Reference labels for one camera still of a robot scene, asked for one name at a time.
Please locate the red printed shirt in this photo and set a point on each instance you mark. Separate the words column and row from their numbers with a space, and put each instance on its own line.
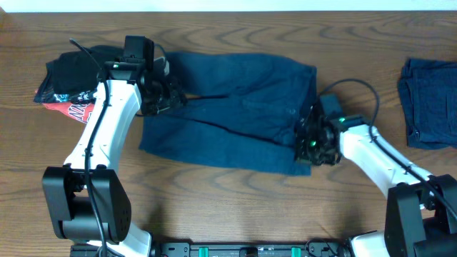
column 76, row 106

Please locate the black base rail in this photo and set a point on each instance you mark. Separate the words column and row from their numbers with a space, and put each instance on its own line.
column 313, row 249

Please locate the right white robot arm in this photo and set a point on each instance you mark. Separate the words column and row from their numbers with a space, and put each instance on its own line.
column 421, row 207

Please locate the folded navy garment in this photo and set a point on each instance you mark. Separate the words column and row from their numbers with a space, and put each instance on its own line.
column 427, row 90

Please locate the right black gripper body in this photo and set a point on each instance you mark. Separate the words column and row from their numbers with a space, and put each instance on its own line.
column 313, row 152

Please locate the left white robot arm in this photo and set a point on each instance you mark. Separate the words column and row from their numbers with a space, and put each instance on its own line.
column 85, row 198

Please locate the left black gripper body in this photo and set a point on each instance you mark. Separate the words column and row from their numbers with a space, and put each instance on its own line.
column 165, row 96

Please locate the folded black garment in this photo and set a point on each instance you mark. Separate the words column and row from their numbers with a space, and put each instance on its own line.
column 73, row 76

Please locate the dark blue shorts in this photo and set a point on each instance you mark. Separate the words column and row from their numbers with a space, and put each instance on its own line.
column 243, row 112

